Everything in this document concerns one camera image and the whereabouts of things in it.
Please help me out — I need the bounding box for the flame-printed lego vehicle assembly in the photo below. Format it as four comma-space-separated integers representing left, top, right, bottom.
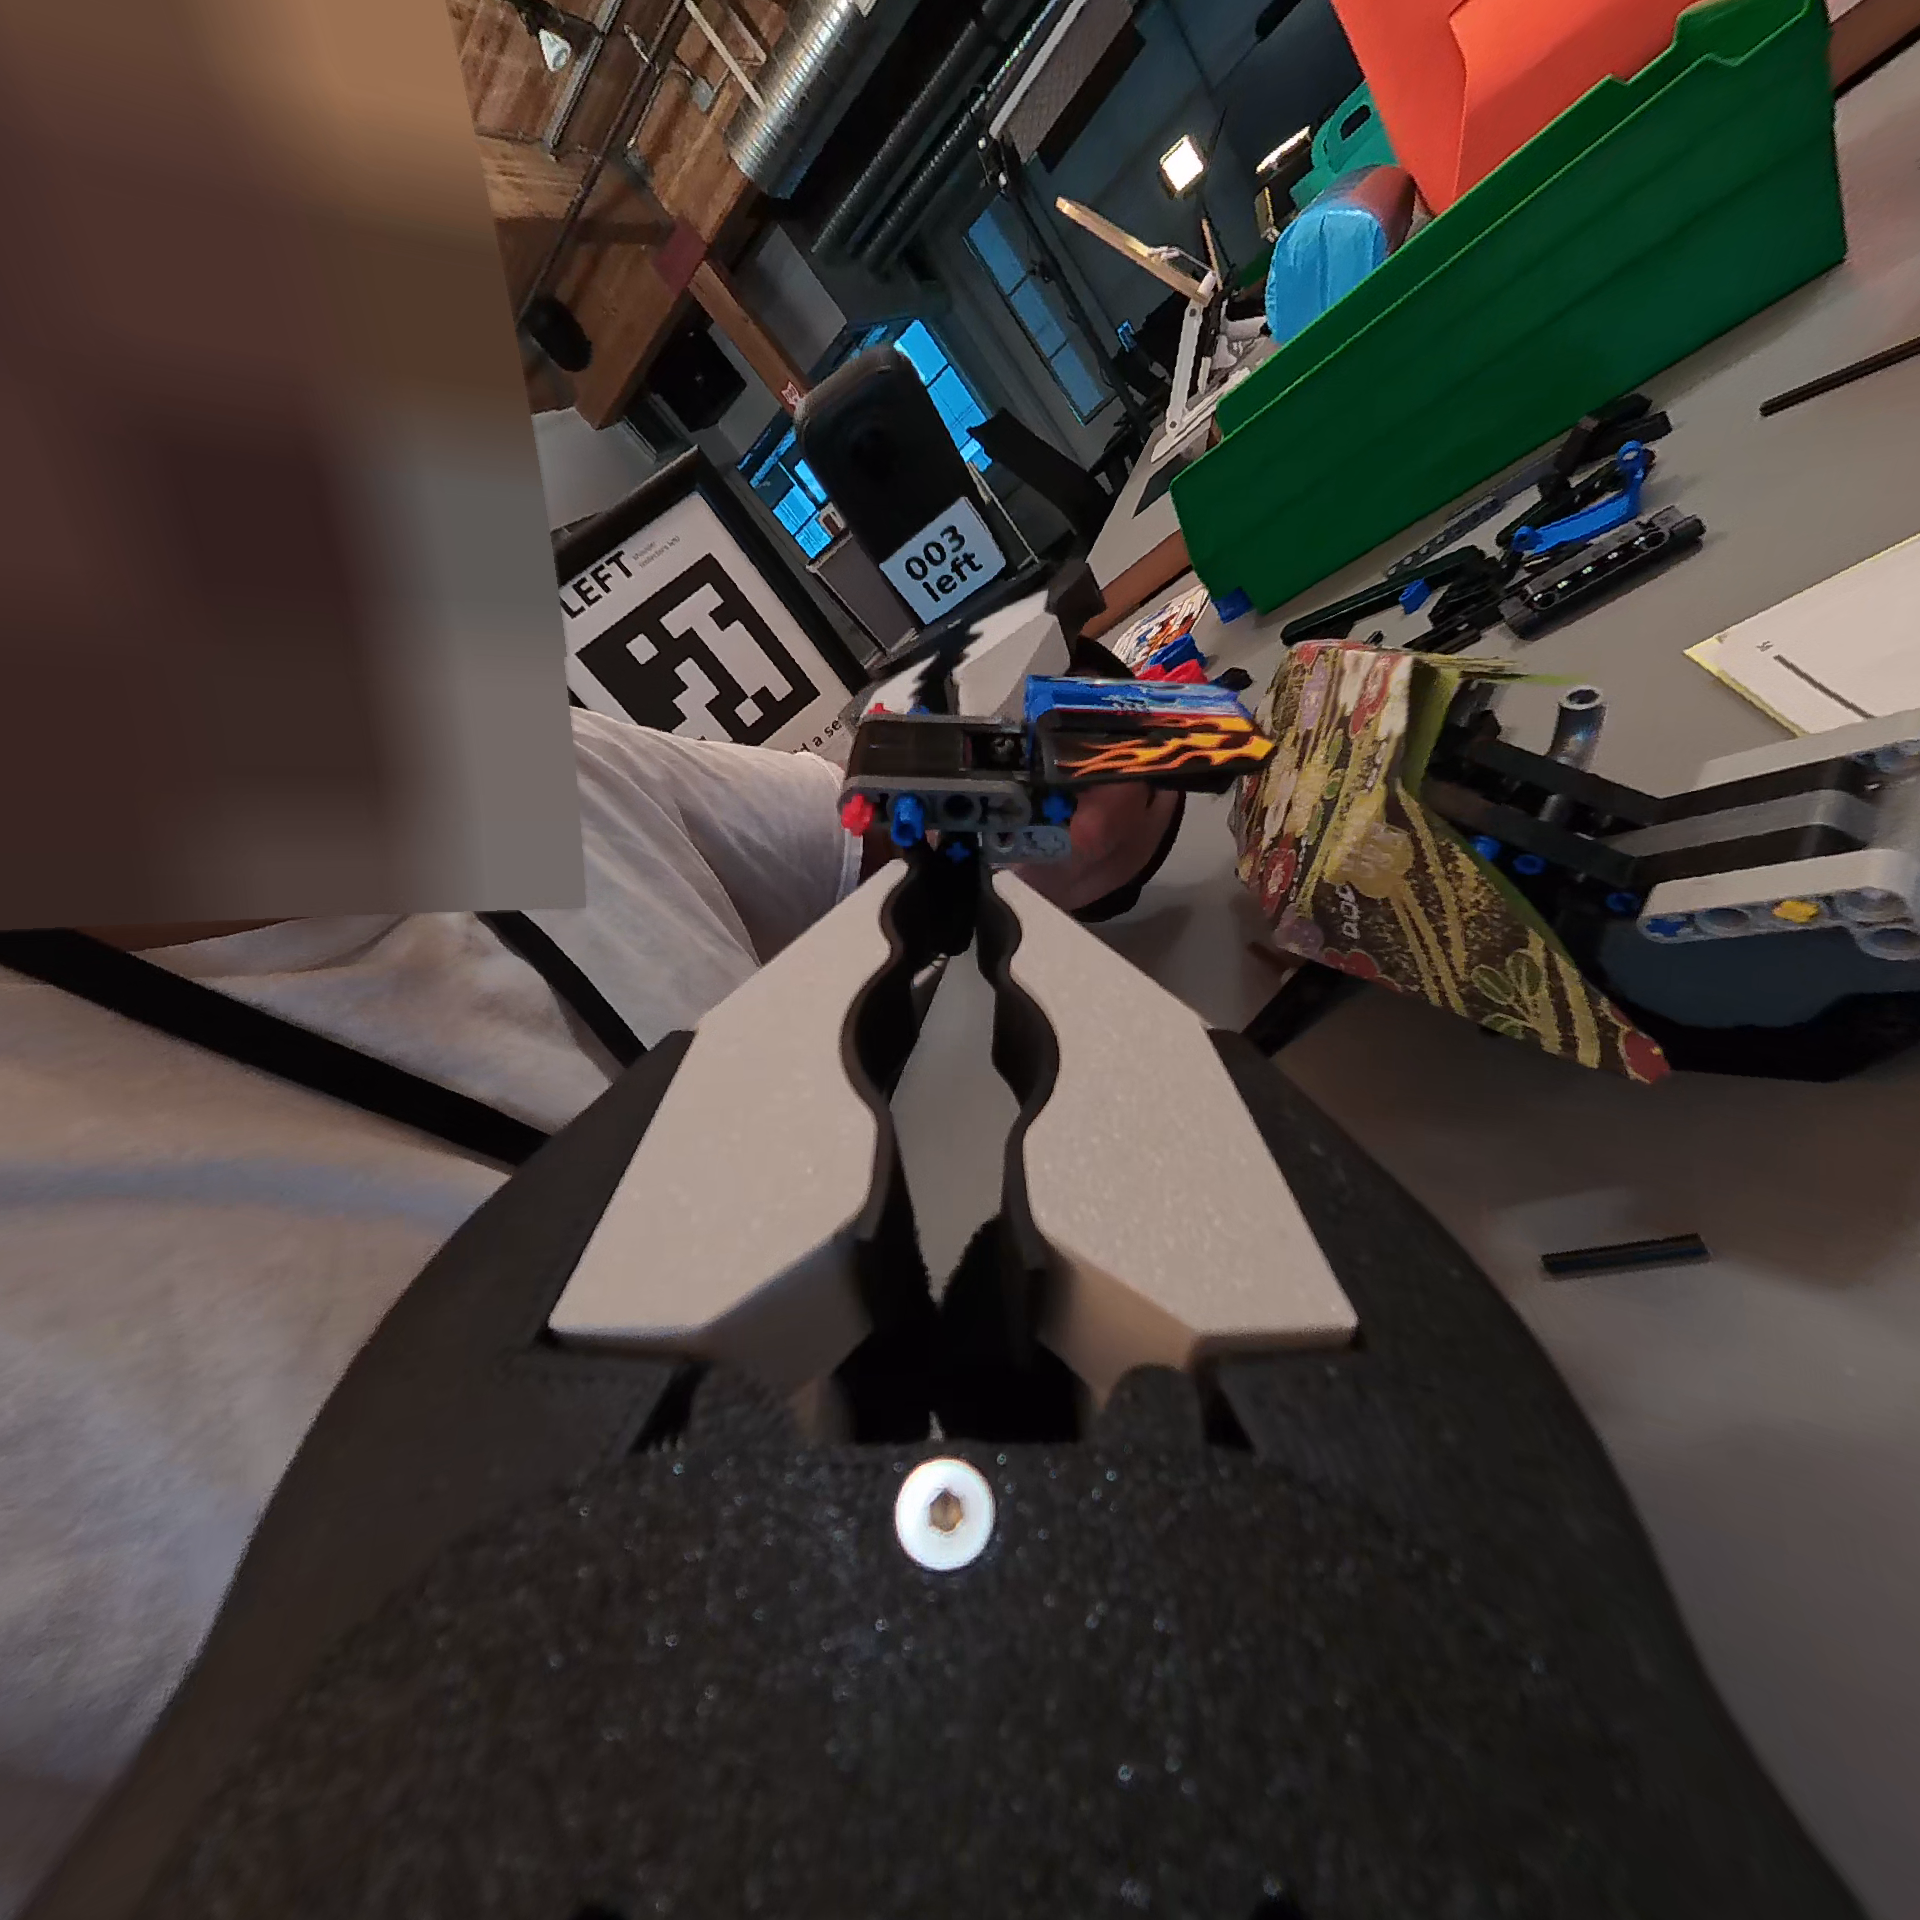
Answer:
838, 673, 1279, 873

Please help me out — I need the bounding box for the green storage bin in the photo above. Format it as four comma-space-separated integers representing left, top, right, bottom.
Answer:
1170, 0, 1846, 617

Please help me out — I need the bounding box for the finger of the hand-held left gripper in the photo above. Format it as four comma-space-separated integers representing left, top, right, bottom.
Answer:
957, 590, 1078, 724
874, 630, 970, 721

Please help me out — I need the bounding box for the floral patterned paper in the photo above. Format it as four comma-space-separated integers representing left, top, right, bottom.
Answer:
1228, 637, 1670, 1085

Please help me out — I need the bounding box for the person's white shirt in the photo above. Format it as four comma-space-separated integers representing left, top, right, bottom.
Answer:
0, 705, 857, 1920

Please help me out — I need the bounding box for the lego instruction booklet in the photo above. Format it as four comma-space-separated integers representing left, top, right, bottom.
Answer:
1683, 533, 1920, 737

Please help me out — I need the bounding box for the long black lego axle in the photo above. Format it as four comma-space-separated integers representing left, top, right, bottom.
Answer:
1758, 337, 1920, 417

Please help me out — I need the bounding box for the person's left hand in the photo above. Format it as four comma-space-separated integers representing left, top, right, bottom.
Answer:
1050, 787, 1190, 922

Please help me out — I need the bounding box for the light blue bundle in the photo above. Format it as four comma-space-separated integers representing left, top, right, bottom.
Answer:
1266, 201, 1389, 325

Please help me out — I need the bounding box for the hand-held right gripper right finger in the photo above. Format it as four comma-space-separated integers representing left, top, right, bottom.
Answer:
971, 861, 1361, 1416

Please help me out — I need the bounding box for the background document stand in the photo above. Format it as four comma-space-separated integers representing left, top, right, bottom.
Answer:
1055, 194, 1249, 452

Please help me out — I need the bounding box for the short black lego axle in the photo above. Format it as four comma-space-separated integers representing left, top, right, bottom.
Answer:
1542, 1233, 1713, 1278

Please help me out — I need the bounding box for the teal carrying case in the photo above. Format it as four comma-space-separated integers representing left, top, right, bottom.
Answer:
1289, 82, 1396, 203

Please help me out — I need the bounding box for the grey background table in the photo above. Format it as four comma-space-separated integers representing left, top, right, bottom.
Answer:
1083, 428, 1210, 601

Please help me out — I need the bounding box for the black harness strap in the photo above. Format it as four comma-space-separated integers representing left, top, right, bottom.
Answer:
0, 907, 647, 1169

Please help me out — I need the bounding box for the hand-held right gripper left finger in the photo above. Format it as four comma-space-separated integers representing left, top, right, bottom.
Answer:
547, 858, 939, 1441

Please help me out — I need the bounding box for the pile of black blue lego beams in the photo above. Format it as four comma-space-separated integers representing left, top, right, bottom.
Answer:
1282, 393, 1708, 649

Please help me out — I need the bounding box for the black lego truck chassis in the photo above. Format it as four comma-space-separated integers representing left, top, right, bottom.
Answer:
1418, 682, 1920, 1082

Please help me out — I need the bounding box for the marker sign board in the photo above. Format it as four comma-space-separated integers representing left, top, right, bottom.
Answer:
556, 450, 887, 752

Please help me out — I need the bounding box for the lego sticker sheet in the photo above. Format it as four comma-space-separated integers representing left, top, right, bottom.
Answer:
1118, 587, 1210, 670

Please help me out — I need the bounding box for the orange storage bin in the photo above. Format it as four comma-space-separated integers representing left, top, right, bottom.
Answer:
1333, 0, 1705, 213

